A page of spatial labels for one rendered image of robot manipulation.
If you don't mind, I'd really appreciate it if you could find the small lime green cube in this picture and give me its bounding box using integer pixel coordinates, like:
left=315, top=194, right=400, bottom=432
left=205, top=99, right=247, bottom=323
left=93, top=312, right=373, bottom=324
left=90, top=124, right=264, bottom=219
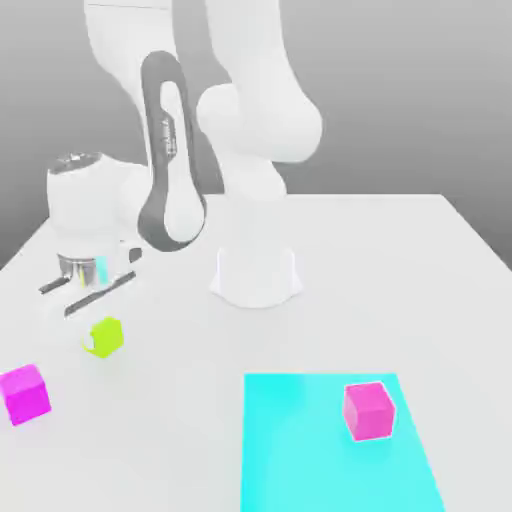
left=81, top=315, right=125, bottom=360

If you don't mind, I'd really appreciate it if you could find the large cyan box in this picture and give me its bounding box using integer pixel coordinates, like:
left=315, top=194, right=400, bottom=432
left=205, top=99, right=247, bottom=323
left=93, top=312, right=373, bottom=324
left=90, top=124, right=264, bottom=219
left=239, top=372, right=448, bottom=512

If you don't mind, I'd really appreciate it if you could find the small pink cube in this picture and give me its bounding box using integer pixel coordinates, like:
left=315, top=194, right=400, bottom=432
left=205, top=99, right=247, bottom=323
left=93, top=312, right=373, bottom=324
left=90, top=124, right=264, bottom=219
left=342, top=380, right=397, bottom=443

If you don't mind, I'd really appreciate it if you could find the small magenta cube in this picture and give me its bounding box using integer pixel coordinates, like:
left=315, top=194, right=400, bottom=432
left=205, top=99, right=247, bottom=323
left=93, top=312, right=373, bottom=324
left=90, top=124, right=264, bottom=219
left=0, top=362, right=53, bottom=428

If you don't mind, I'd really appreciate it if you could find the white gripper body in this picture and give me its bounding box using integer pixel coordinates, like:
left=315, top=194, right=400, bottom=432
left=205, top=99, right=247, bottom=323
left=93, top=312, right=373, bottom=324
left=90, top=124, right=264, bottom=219
left=37, top=270, right=138, bottom=327

